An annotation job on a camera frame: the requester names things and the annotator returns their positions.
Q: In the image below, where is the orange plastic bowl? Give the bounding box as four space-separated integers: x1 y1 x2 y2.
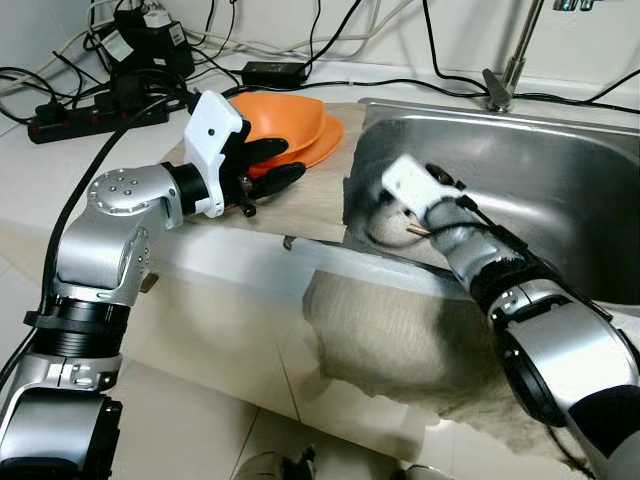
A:
228 90 327 161

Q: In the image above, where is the orange plastic plate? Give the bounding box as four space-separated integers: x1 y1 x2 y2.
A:
245 115 346 179

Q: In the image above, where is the flat black power adapter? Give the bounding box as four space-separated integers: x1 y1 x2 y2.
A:
243 61 309 86

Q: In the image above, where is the steel sink faucet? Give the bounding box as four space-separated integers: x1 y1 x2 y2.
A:
482 0 601 113

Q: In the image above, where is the stainless steel sink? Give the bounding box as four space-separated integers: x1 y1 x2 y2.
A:
343 97 640 306

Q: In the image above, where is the black plug adapter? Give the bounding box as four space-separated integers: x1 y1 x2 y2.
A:
105 72 151 106

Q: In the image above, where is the black box with white labels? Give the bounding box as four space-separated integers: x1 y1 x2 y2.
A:
100 0 196 81

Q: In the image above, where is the beige draped cloth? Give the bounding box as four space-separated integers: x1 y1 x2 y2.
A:
303 268 640 466

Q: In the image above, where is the black power strip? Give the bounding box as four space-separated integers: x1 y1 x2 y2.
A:
28 100 171 144

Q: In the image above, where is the robot left leg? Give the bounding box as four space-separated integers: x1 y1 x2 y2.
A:
233 448 321 480

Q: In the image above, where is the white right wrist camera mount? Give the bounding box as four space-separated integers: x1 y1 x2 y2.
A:
381 153 443 216

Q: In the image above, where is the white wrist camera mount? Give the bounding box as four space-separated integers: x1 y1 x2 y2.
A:
381 153 443 216
185 90 248 218

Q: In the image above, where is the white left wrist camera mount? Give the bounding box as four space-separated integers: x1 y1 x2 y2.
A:
185 90 248 218

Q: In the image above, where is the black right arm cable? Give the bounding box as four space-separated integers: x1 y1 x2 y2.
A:
365 165 531 261

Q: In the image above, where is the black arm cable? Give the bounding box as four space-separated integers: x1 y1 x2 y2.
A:
0 93 196 381
365 165 531 261

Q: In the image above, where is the black counter cable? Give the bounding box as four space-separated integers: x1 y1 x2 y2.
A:
305 70 640 113

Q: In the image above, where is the thick black adapter cable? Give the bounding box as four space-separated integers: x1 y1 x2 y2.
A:
300 0 366 66

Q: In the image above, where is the thin black wall cable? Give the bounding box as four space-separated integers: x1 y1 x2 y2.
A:
420 0 491 101

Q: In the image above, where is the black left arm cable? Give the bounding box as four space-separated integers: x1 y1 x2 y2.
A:
0 93 196 381

